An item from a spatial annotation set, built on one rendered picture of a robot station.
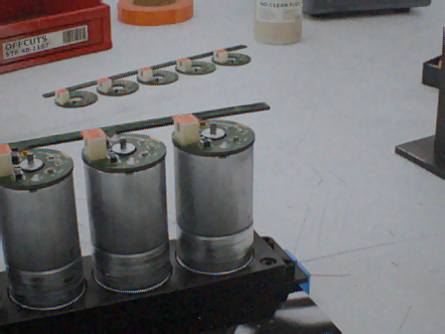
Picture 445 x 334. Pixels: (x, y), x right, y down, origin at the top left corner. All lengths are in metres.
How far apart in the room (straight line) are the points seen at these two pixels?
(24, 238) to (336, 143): 0.21
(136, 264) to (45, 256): 0.03
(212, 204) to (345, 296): 0.07
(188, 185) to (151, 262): 0.03
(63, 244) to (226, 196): 0.05
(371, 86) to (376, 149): 0.09
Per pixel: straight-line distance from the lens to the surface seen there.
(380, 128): 0.42
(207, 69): 0.50
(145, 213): 0.24
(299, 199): 0.35
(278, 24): 0.55
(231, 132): 0.25
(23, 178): 0.23
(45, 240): 0.23
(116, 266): 0.25
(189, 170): 0.24
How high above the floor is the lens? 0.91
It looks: 25 degrees down
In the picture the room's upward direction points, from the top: straight up
